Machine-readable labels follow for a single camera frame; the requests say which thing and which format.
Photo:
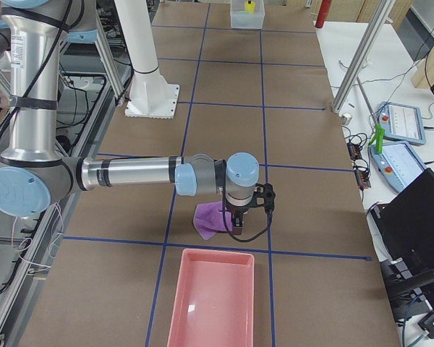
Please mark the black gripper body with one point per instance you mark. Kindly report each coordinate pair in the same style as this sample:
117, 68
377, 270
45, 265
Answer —
238, 210

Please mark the purple microfiber cloth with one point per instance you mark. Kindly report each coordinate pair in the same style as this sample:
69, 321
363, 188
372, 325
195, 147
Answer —
209, 220

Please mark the yellow plastic cup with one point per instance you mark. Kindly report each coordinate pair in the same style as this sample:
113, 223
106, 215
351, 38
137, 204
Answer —
249, 6

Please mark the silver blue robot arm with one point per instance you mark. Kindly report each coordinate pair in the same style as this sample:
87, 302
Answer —
33, 175

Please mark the pink plastic bin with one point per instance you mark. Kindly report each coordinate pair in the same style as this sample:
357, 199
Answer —
214, 300

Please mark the small silver cylinder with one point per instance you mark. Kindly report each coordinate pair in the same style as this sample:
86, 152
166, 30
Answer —
346, 118

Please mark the near blue teach pendant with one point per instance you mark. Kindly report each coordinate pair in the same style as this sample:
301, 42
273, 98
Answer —
399, 164

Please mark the blue teach pendant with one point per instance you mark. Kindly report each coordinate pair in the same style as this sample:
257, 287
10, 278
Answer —
401, 122
399, 164

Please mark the black monitor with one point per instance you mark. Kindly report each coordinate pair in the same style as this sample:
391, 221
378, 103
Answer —
406, 225

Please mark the far blue teach pendant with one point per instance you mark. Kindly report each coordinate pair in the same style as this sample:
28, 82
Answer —
401, 122

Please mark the white translucent plastic bin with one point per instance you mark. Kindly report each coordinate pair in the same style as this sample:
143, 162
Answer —
240, 19

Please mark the red fire extinguisher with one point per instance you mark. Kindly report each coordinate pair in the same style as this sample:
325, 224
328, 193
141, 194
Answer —
322, 13

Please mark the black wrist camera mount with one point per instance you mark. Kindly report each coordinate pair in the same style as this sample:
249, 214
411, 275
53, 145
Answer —
264, 196

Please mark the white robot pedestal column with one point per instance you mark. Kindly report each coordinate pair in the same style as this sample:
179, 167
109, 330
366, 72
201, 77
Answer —
150, 95

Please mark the aluminium frame post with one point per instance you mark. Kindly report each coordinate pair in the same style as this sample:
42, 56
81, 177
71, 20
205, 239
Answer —
371, 33

